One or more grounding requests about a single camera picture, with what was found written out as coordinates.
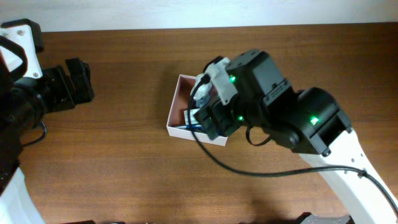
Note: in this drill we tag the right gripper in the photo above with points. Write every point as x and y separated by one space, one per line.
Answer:
218 119

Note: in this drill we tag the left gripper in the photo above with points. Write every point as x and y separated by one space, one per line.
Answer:
66 86

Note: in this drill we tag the green white soap box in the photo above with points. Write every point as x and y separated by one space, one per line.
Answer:
190 116

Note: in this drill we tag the blue disposable razor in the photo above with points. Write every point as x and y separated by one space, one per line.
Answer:
194 126

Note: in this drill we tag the clear pump soap bottle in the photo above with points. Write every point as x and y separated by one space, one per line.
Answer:
203 94

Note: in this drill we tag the blue white toothbrush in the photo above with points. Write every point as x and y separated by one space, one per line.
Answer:
181 127

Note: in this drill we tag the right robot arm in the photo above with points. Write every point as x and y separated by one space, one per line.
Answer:
251 92

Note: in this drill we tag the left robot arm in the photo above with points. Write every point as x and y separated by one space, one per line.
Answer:
28 93

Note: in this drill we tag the white cardboard box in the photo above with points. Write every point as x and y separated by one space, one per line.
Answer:
179 103

